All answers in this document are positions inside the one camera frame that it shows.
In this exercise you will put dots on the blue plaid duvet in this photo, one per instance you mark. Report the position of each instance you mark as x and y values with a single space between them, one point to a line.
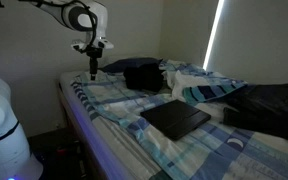
197 156

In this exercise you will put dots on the grey window blind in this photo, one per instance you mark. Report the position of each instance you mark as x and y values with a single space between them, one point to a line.
260 36

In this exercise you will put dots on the black garment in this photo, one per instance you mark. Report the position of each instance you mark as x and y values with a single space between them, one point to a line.
270 110

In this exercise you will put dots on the dark blue pillow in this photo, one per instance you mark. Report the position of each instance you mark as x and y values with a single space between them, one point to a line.
130 63

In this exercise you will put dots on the black bag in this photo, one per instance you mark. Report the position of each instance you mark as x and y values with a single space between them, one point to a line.
143 78

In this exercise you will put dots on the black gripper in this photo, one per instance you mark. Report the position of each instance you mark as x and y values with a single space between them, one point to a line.
93 53

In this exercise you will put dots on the white mattress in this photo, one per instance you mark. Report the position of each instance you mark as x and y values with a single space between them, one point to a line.
94 133

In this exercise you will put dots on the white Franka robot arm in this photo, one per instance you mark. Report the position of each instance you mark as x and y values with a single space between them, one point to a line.
0 140

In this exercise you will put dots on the black laptop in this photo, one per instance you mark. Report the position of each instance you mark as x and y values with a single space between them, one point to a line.
175 117

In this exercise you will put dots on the white crumpled cloth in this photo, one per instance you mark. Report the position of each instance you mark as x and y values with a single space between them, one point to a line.
187 80

